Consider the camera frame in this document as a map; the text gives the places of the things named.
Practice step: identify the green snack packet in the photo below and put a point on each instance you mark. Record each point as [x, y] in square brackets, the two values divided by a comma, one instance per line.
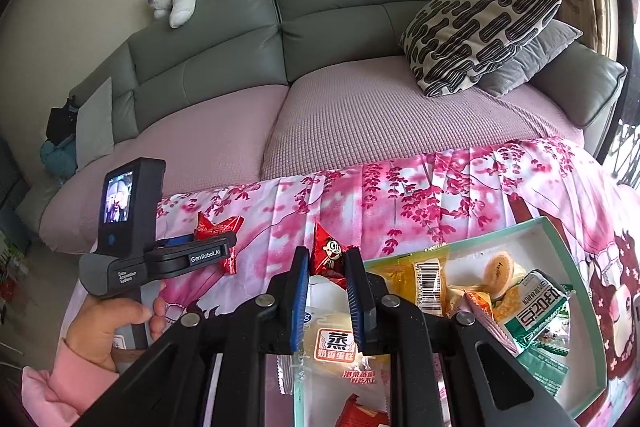
[542, 362]

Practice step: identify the red white barcode packet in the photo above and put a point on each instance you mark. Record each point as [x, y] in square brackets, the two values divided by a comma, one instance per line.
[360, 414]

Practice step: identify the red snack packet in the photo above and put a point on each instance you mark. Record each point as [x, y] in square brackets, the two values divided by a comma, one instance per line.
[225, 227]

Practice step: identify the pale round cake packet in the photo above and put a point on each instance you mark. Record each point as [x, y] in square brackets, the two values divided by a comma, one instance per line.
[330, 322]

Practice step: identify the yellow snack packet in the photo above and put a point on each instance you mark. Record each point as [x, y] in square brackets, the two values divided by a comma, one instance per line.
[425, 287]

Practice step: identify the black patterned pillow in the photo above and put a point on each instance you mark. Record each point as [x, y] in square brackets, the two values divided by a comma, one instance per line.
[475, 32]

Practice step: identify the black bag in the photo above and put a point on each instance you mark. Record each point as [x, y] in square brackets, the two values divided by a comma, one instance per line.
[60, 122]

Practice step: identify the small red cartoon packet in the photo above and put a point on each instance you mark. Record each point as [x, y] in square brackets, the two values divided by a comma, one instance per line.
[327, 252]

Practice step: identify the light grey pillow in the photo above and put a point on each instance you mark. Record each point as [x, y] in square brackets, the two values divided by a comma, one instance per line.
[92, 127]

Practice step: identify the black lattice frame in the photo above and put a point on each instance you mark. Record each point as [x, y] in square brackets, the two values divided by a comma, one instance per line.
[625, 147]

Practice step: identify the pink printed blanket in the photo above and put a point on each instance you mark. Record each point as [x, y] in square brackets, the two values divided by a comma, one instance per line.
[425, 197]

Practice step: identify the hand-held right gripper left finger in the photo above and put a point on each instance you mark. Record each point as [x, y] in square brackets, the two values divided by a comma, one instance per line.
[300, 287]

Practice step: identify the person's left hand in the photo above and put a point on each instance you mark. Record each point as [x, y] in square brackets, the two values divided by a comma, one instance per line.
[97, 327]

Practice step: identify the pink roll cake packet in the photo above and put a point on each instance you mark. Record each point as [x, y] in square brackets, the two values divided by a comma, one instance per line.
[500, 269]

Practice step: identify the person's left forearm pink sleeve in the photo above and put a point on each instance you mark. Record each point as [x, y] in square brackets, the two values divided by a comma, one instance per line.
[55, 387]

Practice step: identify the teal cardboard box tray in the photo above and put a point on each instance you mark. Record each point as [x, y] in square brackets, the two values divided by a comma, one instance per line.
[545, 247]

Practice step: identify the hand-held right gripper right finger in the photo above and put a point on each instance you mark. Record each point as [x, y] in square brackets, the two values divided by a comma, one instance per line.
[356, 302]

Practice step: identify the pale green white packet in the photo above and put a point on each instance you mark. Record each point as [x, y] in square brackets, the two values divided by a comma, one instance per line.
[537, 302]

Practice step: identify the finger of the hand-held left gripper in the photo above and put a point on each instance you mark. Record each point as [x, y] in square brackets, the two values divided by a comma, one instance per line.
[177, 241]

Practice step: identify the orange snack packet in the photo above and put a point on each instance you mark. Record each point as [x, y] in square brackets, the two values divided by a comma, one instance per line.
[477, 304]

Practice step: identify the pink sofa cover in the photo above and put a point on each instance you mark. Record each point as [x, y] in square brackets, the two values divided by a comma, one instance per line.
[350, 122]

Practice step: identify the teal cloth bundle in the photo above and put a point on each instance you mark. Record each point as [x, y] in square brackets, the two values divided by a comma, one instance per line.
[52, 157]

